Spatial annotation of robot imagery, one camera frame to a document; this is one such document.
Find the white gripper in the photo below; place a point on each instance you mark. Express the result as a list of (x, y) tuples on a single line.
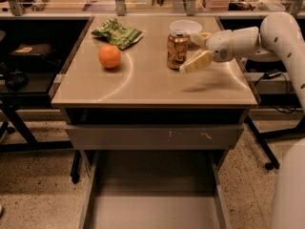
[(219, 45)]

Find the black power adapter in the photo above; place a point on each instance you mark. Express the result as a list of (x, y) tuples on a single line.
[(272, 74)]

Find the open middle drawer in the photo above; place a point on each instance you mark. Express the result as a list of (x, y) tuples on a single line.
[(154, 190)]

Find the closed top drawer front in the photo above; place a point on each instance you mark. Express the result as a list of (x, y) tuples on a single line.
[(154, 137)]

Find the black table leg right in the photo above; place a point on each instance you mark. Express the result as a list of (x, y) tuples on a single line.
[(273, 162)]

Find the black headphones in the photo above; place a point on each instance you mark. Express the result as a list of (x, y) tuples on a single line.
[(14, 81)]

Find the grey drawer cabinet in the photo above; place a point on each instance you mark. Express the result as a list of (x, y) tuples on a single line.
[(143, 90)]

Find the black bag on shelf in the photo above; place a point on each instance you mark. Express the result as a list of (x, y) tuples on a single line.
[(31, 55)]

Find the white bowl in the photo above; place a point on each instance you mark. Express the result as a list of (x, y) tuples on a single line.
[(188, 26)]

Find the orange soda can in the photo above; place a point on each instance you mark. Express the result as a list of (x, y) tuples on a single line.
[(177, 46)]

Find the orange fruit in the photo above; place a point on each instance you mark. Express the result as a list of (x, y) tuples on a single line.
[(109, 56)]

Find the green chip bag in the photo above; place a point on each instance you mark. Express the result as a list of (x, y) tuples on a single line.
[(117, 35)]

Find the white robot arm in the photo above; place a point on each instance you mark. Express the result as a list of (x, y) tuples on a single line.
[(277, 38)]

